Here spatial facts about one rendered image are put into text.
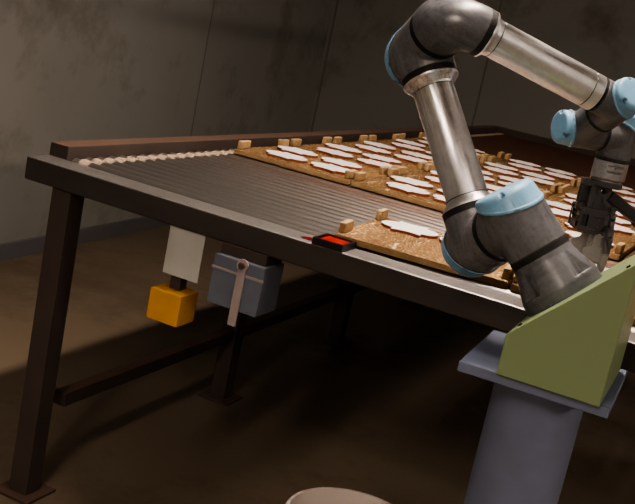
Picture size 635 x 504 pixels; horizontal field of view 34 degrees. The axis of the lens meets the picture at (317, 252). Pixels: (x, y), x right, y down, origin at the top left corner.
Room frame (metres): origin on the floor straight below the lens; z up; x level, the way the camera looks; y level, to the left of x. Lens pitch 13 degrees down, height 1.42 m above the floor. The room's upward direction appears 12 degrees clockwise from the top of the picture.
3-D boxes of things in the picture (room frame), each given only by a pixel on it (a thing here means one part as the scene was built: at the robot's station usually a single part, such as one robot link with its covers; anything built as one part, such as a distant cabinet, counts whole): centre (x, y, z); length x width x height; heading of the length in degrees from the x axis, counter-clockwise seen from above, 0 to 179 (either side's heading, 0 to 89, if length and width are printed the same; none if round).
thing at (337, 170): (3.38, 0.07, 0.94); 0.41 x 0.35 x 0.04; 66
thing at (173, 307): (2.41, 0.32, 0.74); 0.09 x 0.08 x 0.24; 67
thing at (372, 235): (2.41, -0.28, 0.93); 0.41 x 0.35 x 0.02; 70
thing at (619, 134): (2.27, -0.59, 1.28); 0.09 x 0.08 x 0.11; 112
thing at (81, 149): (4.50, -0.09, 0.90); 4.04 x 0.06 x 0.10; 157
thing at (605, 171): (2.27, -0.59, 1.20); 0.08 x 0.08 x 0.05
